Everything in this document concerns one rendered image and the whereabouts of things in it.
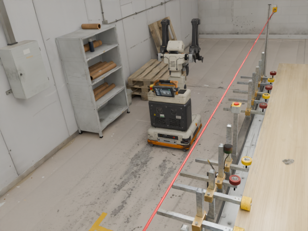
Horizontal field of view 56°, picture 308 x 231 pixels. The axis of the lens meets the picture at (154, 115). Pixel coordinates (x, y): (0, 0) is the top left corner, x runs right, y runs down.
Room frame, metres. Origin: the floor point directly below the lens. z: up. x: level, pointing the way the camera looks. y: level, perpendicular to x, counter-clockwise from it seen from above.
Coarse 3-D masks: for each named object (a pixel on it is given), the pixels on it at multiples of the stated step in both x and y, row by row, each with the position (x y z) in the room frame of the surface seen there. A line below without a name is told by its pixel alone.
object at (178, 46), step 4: (168, 44) 3.83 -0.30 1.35; (172, 44) 3.81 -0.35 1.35; (176, 44) 3.78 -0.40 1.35; (180, 44) 3.76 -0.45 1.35; (168, 48) 3.80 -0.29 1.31; (172, 48) 3.77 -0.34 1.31; (176, 48) 3.74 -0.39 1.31; (180, 48) 3.73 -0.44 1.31; (184, 48) 3.85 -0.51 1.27; (180, 52) 3.76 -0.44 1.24
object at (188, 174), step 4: (180, 172) 1.77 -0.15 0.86; (184, 172) 1.76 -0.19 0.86; (188, 172) 1.76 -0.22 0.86; (184, 176) 1.75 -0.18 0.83; (188, 176) 1.73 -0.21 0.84; (192, 176) 1.72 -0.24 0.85; (196, 176) 1.70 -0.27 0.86; (200, 176) 1.69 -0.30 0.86; (204, 176) 1.69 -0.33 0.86; (208, 176) 1.68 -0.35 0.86; (204, 180) 1.67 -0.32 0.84; (208, 180) 1.66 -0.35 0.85; (224, 180) 1.62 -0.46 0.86; (224, 184) 1.60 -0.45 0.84; (228, 184) 1.59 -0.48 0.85
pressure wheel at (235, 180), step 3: (231, 177) 1.60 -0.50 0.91; (234, 177) 1.58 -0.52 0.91; (237, 177) 1.59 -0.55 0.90; (231, 180) 1.56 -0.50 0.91; (234, 180) 1.56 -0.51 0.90; (237, 180) 1.56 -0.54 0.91; (240, 180) 1.56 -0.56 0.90; (231, 183) 1.56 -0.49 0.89; (234, 183) 1.54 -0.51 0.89; (237, 183) 1.54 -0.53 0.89; (234, 189) 1.58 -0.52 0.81
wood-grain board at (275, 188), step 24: (288, 72) 3.48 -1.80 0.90; (288, 96) 2.79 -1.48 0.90; (264, 120) 2.35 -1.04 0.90; (288, 120) 2.30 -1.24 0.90; (264, 144) 1.96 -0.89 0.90; (288, 144) 1.92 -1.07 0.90; (264, 168) 1.66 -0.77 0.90; (288, 168) 1.63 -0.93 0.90; (264, 192) 1.42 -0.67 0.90; (288, 192) 1.39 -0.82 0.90; (240, 216) 1.24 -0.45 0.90; (264, 216) 1.22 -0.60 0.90; (288, 216) 1.20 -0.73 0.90
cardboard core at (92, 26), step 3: (84, 24) 4.48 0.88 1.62; (87, 24) 4.46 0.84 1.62; (90, 24) 4.43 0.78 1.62; (93, 24) 4.40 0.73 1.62; (96, 24) 4.38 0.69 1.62; (99, 24) 4.41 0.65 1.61; (84, 27) 4.47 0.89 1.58; (87, 27) 4.45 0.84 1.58; (90, 27) 4.42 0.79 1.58; (93, 27) 4.39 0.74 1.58; (96, 27) 4.37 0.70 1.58; (99, 27) 4.41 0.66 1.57
